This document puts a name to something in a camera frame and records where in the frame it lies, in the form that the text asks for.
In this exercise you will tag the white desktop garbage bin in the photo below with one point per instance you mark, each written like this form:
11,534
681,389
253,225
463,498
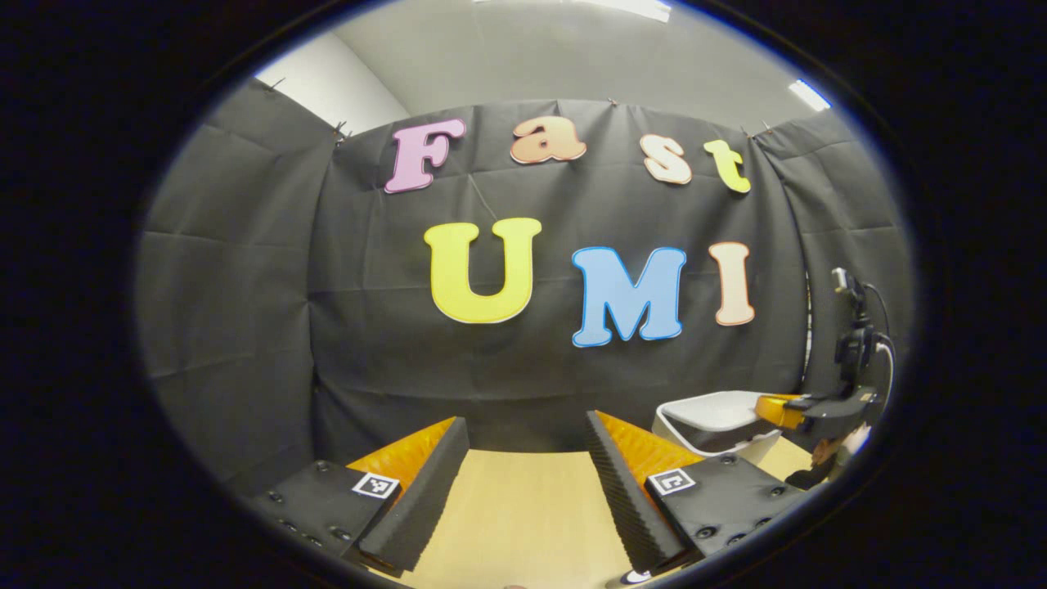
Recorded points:
707,413

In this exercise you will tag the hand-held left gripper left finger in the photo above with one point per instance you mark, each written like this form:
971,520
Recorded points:
425,499

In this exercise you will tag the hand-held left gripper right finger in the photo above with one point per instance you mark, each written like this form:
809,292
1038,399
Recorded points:
626,499

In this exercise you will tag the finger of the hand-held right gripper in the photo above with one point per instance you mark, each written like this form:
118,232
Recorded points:
777,409

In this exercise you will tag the light wooden desktop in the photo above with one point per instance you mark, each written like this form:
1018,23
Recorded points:
523,523

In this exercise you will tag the black backdrop cloth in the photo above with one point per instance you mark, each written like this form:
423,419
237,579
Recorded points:
270,311

